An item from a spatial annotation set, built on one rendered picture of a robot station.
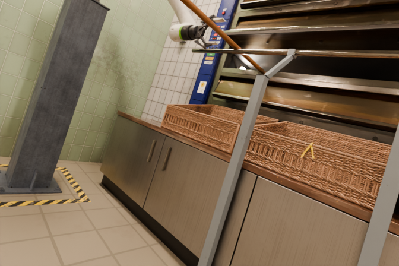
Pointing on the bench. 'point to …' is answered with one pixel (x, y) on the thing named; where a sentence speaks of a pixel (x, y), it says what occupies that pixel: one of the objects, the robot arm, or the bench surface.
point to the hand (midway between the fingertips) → (218, 31)
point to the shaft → (197, 11)
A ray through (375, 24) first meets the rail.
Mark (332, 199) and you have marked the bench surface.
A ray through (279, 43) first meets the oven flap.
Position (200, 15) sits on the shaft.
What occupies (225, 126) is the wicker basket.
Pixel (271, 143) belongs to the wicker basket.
